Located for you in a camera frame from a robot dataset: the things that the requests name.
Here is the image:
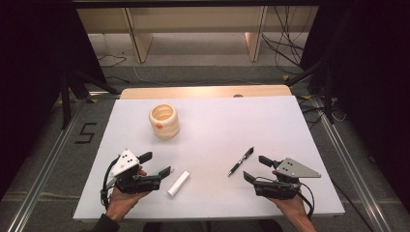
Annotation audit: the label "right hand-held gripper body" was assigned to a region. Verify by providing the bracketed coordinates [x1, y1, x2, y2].
[252, 157, 322, 201]

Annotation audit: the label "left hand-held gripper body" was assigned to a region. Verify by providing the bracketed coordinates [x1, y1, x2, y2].
[107, 148, 162, 195]

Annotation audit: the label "white cylindrical tube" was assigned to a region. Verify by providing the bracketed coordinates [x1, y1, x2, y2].
[166, 170, 191, 197]

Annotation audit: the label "black pen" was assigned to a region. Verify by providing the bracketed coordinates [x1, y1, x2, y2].
[227, 146, 255, 178]

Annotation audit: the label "cream ringed pen holder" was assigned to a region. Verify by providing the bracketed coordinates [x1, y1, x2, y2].
[148, 103, 181, 140]

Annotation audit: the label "person's right hand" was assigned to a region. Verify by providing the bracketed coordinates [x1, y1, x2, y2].
[266, 193, 309, 222]

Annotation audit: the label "person's left hand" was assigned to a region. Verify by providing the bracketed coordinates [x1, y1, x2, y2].
[105, 188, 151, 223]

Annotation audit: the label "black tape numeral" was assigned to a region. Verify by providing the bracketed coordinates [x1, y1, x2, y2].
[74, 122, 98, 145]

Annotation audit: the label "black metal stand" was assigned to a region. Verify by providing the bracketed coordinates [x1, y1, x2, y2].
[284, 57, 337, 125]
[59, 69, 120, 130]

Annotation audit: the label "light wooden table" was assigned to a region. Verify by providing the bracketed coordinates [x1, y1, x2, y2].
[119, 84, 293, 101]

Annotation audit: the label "black curtain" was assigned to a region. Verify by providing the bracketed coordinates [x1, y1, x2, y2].
[0, 0, 107, 201]
[299, 0, 410, 204]

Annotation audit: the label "light wooden desk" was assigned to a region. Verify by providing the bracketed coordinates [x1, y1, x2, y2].
[76, 6, 320, 64]

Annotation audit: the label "left hand-held gripper black cable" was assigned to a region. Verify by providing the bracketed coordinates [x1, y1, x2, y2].
[100, 156, 120, 209]

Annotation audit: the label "hand-held gripper black cable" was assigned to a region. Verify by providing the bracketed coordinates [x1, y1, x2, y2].
[298, 182, 316, 220]
[100, 156, 120, 209]

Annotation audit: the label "right hand-held gripper black cable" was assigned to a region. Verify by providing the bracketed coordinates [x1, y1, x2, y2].
[298, 182, 316, 220]

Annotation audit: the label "metal floor rail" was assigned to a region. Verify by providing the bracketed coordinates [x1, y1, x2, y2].
[313, 96, 393, 232]
[6, 105, 85, 232]

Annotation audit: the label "tangled floor cables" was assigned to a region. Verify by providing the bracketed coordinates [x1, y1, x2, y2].
[298, 93, 347, 130]

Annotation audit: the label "black floor cable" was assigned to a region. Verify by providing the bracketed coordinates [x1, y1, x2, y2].
[97, 52, 128, 68]

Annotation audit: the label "bundle of black cables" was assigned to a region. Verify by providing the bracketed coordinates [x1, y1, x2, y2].
[260, 6, 310, 75]

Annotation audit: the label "black metal frame bar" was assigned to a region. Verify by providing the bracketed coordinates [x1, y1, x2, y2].
[72, 0, 323, 8]

